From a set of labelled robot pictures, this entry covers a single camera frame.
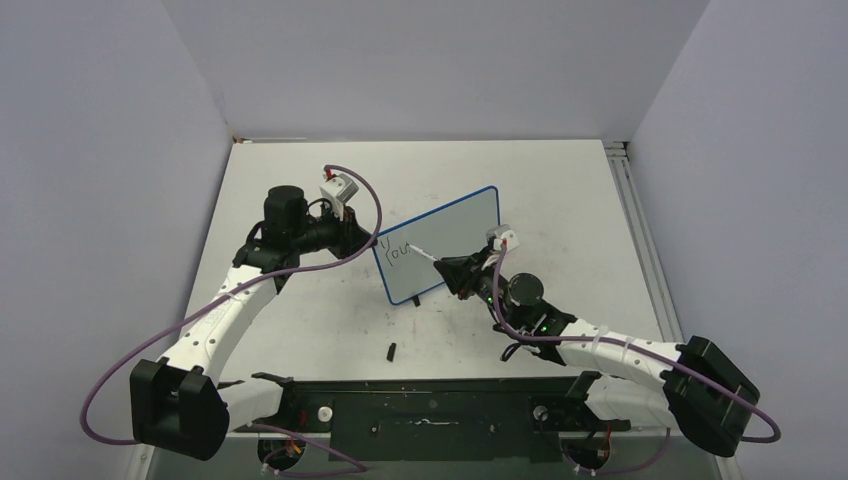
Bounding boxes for white marker pen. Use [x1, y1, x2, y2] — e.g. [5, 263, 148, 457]
[407, 244, 438, 263]

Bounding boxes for black marker cap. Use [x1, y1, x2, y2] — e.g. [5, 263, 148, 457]
[386, 342, 397, 362]

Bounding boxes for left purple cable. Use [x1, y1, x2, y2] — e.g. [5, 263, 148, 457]
[79, 163, 384, 446]

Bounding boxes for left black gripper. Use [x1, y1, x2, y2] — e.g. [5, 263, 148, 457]
[291, 200, 377, 262]

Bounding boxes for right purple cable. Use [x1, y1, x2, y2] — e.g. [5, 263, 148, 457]
[491, 239, 783, 444]

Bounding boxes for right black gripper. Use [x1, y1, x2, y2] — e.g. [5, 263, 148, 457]
[436, 245, 525, 330]

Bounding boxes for purple cable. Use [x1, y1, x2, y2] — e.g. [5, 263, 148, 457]
[79, 163, 384, 446]
[491, 239, 783, 444]

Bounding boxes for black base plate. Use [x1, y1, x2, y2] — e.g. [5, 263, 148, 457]
[261, 373, 631, 463]

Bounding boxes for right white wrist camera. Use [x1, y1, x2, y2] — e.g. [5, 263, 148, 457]
[483, 224, 520, 268]

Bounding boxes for aluminium rail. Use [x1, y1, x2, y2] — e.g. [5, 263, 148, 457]
[135, 389, 737, 440]
[603, 141, 686, 343]

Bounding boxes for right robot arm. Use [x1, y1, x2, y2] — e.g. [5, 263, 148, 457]
[433, 248, 760, 457]

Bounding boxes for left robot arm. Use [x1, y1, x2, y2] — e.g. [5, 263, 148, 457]
[129, 174, 375, 460]

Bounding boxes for blue framed whiteboard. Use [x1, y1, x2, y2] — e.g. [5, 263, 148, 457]
[373, 185, 501, 305]

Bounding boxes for aluminium rail front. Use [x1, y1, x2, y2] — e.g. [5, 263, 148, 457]
[135, 389, 737, 440]

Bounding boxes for aluminium rail right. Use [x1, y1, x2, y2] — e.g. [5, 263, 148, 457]
[603, 141, 686, 343]

